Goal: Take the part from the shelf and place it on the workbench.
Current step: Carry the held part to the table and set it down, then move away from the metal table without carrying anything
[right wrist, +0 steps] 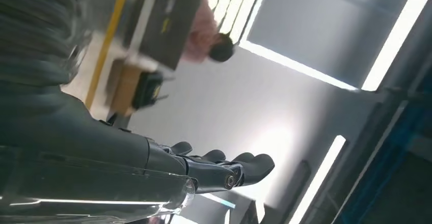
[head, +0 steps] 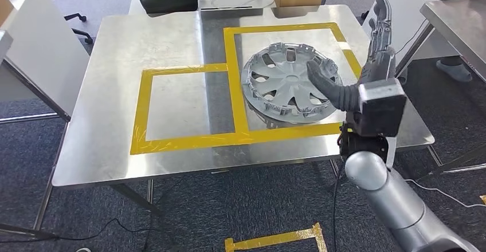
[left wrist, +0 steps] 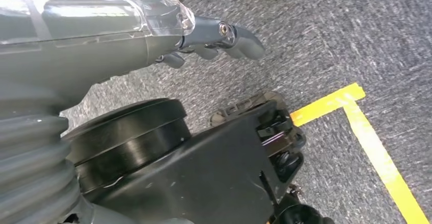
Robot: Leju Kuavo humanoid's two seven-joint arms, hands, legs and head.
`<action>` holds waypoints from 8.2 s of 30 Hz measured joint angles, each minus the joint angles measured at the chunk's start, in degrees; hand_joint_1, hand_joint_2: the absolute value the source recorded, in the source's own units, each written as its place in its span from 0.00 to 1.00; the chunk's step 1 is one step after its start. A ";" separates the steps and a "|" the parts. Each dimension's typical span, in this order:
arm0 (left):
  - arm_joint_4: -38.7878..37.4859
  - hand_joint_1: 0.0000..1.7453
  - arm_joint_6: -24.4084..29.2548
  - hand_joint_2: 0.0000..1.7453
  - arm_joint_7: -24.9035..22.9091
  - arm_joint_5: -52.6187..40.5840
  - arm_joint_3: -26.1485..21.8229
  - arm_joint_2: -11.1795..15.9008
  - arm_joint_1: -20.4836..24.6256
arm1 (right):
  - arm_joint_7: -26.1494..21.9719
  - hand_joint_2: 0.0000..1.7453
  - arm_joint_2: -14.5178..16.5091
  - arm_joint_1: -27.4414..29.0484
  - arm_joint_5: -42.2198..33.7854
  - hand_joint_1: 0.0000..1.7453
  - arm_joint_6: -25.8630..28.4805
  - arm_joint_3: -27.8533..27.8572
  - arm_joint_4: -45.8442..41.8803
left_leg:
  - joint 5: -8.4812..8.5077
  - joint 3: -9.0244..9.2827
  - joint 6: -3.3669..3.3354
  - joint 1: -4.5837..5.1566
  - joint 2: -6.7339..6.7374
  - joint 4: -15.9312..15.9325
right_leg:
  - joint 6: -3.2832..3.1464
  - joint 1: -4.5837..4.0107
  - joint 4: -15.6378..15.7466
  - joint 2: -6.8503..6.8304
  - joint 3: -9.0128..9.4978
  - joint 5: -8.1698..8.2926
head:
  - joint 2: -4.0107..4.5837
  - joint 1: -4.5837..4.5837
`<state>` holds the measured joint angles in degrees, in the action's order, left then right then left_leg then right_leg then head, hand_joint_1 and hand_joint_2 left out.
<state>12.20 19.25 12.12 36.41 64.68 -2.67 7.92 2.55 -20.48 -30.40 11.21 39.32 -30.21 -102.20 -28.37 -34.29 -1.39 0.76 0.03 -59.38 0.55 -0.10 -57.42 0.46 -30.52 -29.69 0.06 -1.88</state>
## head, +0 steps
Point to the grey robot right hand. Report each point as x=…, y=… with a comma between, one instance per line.
x=379, y=64

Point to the grey plastic wheel hubcap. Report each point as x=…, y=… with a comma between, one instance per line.
x=281, y=75

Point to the stainless steel workbench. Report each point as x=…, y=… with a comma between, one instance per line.
x=463, y=26
x=114, y=91

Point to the yellow tape on workbench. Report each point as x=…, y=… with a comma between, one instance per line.
x=235, y=91

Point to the white table panel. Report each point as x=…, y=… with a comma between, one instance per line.
x=406, y=7

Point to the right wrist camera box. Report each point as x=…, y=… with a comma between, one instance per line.
x=381, y=106

